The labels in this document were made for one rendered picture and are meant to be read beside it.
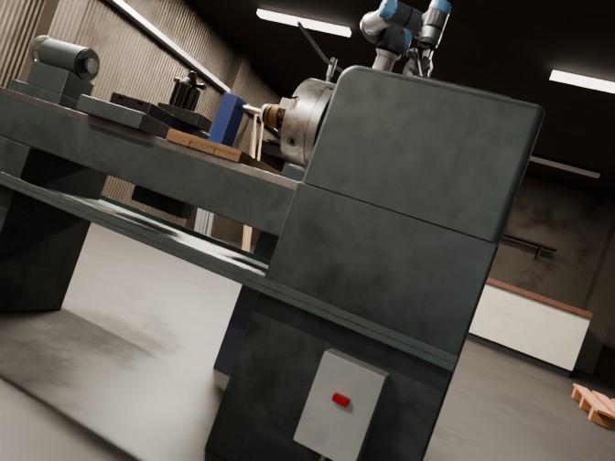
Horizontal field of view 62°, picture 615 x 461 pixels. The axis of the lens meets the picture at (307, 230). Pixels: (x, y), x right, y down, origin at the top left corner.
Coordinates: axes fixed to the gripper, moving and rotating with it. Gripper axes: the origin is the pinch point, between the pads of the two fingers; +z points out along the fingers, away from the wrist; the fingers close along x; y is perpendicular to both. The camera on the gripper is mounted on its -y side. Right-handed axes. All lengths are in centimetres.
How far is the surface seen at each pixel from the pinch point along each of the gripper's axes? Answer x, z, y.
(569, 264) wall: -169, -41, 882
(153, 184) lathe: 68, 61, -29
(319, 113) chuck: 17.7, 21.7, -27.7
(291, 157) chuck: 25.6, 36.6, -19.9
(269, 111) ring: 41.7, 22.4, -15.5
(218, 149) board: 47, 42, -30
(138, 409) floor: 42, 131, -32
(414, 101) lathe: -11.3, 13.1, -34.0
